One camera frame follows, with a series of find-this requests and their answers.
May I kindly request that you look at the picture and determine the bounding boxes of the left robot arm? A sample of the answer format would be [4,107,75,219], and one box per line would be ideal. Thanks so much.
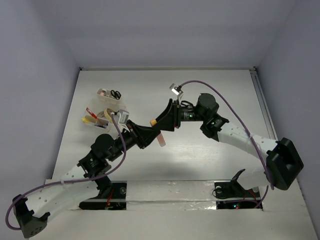
[8,120,161,239]

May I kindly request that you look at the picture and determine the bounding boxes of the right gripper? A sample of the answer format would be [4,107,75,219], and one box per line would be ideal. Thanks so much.
[152,99,207,132]

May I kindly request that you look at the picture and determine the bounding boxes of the pink white stapler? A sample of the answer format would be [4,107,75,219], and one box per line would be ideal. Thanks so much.
[99,89,108,97]

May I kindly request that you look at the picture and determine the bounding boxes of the pink glue bottle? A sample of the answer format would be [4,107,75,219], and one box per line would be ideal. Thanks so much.
[157,133,166,147]

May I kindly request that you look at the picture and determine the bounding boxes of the white perforated storage basket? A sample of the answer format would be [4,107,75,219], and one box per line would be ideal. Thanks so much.
[81,96,127,134]

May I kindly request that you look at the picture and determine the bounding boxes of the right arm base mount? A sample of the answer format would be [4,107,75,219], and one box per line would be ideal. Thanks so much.
[211,169,263,210]

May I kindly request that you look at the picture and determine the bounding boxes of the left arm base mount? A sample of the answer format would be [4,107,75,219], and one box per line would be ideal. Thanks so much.
[78,181,127,211]

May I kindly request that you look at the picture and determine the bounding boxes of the red gel pen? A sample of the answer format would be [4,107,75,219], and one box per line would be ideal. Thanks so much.
[86,107,98,120]

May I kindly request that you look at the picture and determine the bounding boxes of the yellow highlighter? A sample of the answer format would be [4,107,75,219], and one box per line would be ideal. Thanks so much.
[81,115,97,124]

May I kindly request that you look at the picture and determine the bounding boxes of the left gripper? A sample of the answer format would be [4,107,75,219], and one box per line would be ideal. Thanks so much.
[108,119,159,162]

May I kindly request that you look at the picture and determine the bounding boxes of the clear tape roll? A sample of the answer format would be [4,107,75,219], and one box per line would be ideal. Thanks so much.
[97,111,106,119]

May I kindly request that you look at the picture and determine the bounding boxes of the beige masking tape roll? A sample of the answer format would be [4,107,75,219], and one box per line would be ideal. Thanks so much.
[104,108,119,121]

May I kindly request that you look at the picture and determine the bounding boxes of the cream divided pen holder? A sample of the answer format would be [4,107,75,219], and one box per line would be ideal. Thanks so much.
[96,88,123,104]

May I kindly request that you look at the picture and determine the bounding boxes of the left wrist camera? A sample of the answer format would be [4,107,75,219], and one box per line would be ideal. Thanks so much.
[111,109,130,125]

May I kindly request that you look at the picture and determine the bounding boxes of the black handled scissors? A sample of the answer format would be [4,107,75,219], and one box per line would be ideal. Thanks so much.
[110,90,122,100]

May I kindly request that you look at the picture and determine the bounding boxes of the orange marker cap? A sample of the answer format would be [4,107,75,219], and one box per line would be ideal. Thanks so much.
[150,119,157,126]

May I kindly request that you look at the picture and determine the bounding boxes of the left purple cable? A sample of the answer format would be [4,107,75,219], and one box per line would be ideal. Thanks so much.
[5,114,127,230]

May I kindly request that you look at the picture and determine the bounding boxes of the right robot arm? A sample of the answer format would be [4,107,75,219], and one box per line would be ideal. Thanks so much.
[150,93,304,196]

